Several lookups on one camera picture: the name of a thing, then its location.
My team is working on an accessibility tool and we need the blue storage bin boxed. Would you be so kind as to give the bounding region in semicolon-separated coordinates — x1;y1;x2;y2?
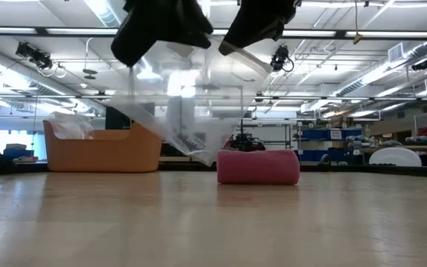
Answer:
340;128;363;140
302;128;327;141

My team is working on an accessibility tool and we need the black ceiling-mounted device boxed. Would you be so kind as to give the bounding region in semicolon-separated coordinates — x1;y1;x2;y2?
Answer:
14;41;53;71

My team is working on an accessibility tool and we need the black camera with cable loop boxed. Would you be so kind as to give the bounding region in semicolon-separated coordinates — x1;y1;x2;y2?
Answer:
270;44;296;73

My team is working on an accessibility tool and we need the orange plastic bin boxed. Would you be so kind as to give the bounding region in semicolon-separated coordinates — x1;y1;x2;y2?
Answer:
42;119;164;174

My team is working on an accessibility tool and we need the metal shelf rack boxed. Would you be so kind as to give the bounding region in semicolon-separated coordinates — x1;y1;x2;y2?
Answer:
296;119;365;165

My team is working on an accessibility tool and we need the black monitor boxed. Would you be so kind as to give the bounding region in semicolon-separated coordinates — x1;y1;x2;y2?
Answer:
104;106;131;131

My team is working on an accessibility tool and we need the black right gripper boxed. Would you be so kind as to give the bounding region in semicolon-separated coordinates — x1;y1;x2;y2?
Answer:
223;0;303;49

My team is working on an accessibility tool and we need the white air vent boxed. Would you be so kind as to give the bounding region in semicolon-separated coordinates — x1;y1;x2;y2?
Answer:
388;42;406;65

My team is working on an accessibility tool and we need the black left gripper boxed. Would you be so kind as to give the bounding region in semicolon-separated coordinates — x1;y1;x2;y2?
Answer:
110;0;215;69

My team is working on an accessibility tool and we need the blue background box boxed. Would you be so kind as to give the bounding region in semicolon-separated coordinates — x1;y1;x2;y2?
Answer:
2;143;35;161

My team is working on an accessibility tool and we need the yellow hanging tag cord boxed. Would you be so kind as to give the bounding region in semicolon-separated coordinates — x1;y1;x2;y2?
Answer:
353;0;365;46

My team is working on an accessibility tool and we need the pink bandage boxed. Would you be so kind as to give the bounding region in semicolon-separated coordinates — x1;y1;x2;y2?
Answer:
216;148;302;186

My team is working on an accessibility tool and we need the clear plastic zip bag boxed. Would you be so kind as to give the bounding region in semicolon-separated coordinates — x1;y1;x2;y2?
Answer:
107;34;274;167

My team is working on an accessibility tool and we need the black overhead frame beam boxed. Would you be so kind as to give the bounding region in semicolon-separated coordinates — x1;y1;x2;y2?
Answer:
0;26;427;42

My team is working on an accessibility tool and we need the white plastic container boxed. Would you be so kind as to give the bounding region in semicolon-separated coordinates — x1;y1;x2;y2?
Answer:
368;146;423;168

